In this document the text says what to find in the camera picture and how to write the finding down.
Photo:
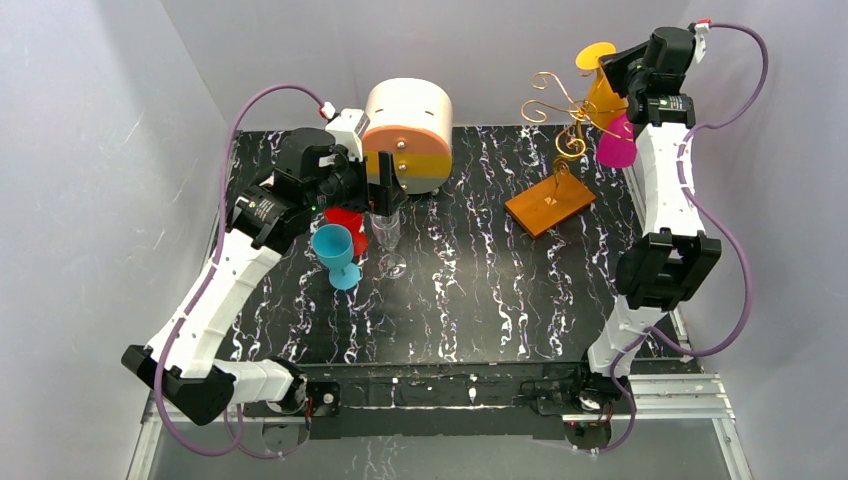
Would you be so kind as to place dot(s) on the magenta wine glass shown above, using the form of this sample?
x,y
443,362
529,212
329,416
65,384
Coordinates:
x,y
616,147

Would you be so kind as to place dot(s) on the clear wine glass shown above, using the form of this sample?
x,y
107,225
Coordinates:
x,y
387,232

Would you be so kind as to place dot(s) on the black front mounting rail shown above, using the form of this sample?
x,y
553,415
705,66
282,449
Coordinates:
x,y
540,399

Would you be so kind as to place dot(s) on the yellow wine glass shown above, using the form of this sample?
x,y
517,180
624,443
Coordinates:
x,y
603,93

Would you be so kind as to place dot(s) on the gold wire glass rack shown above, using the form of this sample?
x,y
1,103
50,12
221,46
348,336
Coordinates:
x,y
570,142

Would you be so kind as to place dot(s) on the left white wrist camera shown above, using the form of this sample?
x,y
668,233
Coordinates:
x,y
347,126

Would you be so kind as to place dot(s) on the wooden rack base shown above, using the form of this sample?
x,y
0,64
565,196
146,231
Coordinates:
x,y
548,203

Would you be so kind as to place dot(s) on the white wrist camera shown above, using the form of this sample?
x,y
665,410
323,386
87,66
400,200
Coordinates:
x,y
700,29
347,126

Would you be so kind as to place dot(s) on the blue wine glass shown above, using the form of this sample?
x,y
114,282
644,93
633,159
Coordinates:
x,y
334,248

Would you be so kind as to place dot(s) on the round pastel drawer cabinet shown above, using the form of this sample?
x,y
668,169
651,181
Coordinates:
x,y
412,119

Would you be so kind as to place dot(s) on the red wine glass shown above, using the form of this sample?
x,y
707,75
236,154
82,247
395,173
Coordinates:
x,y
353,222

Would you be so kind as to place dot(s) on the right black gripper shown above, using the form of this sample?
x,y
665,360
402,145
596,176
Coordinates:
x,y
617,64

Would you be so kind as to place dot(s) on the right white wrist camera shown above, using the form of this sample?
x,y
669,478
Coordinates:
x,y
700,29

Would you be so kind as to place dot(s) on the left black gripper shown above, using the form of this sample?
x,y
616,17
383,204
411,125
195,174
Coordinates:
x,y
374,183

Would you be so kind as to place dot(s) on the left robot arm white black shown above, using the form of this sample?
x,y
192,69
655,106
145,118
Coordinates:
x,y
179,363

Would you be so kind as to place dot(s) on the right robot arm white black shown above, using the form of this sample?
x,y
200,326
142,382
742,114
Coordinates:
x,y
674,255

